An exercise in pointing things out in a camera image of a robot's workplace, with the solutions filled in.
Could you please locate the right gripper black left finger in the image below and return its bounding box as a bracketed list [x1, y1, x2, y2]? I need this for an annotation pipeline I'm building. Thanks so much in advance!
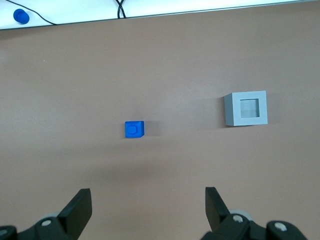
[14, 188, 93, 240]

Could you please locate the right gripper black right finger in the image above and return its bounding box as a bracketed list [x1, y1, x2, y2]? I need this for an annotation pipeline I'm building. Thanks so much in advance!
[199, 186, 310, 240]

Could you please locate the blue cube part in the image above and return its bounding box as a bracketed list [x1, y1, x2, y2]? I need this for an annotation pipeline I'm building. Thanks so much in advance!
[124, 120, 146, 139]

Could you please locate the gray square base block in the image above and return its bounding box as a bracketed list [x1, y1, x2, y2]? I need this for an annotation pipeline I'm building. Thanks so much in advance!
[223, 90, 269, 127]

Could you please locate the blue round knob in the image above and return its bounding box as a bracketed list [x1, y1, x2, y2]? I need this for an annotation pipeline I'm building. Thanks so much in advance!
[12, 8, 31, 25]

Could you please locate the thin black cable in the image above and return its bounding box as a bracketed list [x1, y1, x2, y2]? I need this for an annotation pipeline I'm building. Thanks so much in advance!
[4, 0, 58, 26]

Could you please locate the black looped cable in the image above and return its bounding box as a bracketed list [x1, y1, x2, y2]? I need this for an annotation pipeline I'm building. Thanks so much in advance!
[116, 0, 127, 19]

